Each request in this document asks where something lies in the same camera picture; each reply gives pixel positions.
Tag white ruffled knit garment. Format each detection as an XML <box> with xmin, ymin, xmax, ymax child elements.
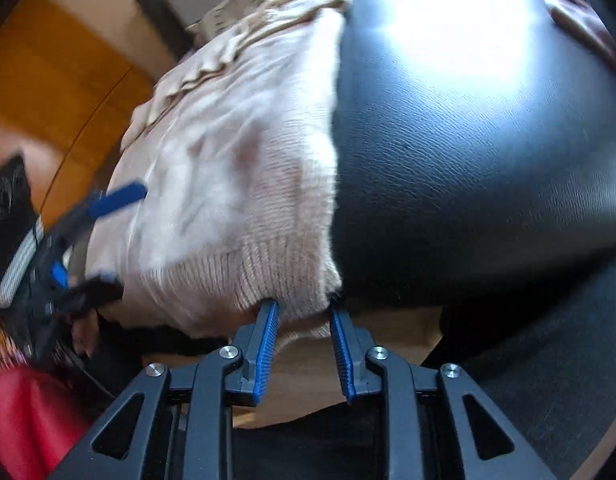
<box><xmin>120</xmin><ymin>0</ymin><xmax>356</xmax><ymax>153</ymax></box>

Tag person's left hand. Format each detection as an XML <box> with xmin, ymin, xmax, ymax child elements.
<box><xmin>69</xmin><ymin>309</ymin><xmax>103</xmax><ymax>358</ymax></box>

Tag blue yellow grey patchwork sofa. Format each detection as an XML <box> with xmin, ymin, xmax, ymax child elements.
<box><xmin>138</xmin><ymin>0</ymin><xmax>339</xmax><ymax>56</ymax></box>

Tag person's red clothing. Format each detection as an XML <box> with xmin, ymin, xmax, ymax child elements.
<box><xmin>0</xmin><ymin>365</ymin><xmax>101</xmax><ymax>480</ymax></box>

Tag tiger print cushion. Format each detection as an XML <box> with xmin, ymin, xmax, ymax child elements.
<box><xmin>185</xmin><ymin>0</ymin><xmax>313</xmax><ymax>43</ymax></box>

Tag cream knit sweater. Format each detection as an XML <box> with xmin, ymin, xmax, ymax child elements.
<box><xmin>88</xmin><ymin>7</ymin><xmax>343</xmax><ymax>341</ymax></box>

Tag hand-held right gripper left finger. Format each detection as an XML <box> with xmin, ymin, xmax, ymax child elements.
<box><xmin>48</xmin><ymin>299</ymin><xmax>281</xmax><ymax>480</ymax></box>

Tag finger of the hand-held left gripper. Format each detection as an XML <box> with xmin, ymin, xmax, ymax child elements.
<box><xmin>52</xmin><ymin>181</ymin><xmax>150</xmax><ymax>247</ymax></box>
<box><xmin>62</xmin><ymin>272</ymin><xmax>126</xmax><ymax>320</ymax></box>

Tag person's dark trousers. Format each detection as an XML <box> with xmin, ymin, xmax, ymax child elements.
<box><xmin>228</xmin><ymin>255</ymin><xmax>616</xmax><ymax>480</ymax></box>

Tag pink ribbed sweater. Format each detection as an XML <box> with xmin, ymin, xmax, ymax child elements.
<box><xmin>540</xmin><ymin>0</ymin><xmax>616</xmax><ymax>68</ymax></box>

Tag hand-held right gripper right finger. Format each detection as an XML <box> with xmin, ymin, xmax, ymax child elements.
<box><xmin>329</xmin><ymin>306</ymin><xmax>558</xmax><ymax>480</ymax></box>

